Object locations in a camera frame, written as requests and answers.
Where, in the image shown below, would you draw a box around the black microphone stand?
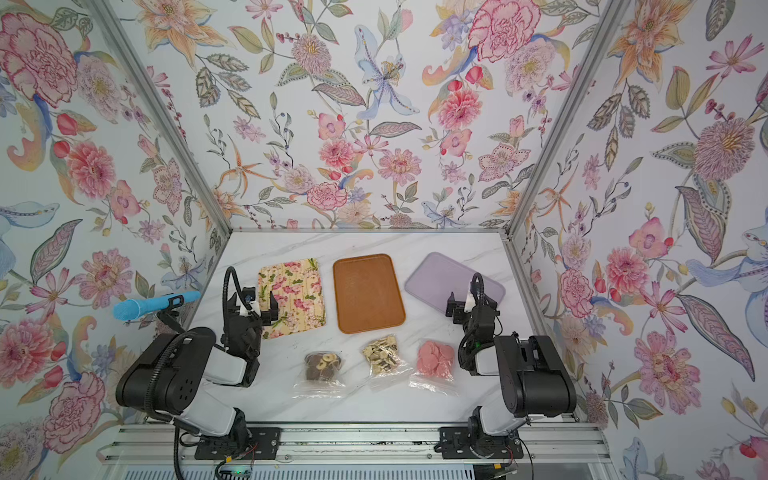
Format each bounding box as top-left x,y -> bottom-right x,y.
156,295 -> 185,334

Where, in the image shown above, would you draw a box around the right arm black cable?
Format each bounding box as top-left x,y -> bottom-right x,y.
469,272 -> 487,313

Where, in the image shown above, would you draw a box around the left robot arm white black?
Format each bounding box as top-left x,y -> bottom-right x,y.
113,288 -> 279,456

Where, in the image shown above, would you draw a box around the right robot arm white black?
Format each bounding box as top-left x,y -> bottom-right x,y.
446,293 -> 577,440

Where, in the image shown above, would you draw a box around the lilac plastic tray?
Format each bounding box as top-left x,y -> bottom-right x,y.
404,252 -> 476,313

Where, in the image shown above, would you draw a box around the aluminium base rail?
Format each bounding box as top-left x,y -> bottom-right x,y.
95,422 -> 613,467

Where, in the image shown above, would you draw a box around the blue microphone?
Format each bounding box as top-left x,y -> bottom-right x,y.
112,291 -> 201,322

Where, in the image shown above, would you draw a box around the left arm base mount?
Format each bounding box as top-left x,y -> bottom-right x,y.
194,427 -> 282,461

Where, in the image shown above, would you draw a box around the ziploc bag pink cookies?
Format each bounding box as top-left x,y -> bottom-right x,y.
409,339 -> 459,396

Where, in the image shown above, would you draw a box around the floral yellow tray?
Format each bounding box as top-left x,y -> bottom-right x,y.
258,258 -> 326,340

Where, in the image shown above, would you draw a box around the ziploc bag beige cookies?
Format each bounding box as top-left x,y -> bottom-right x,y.
361,335 -> 412,388

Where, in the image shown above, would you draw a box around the ziploc bag round cookies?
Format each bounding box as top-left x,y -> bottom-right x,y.
294,351 -> 346,398

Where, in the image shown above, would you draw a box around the brown wooden tray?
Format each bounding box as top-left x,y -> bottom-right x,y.
333,254 -> 406,335

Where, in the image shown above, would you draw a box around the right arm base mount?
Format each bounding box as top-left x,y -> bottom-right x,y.
434,426 -> 524,461

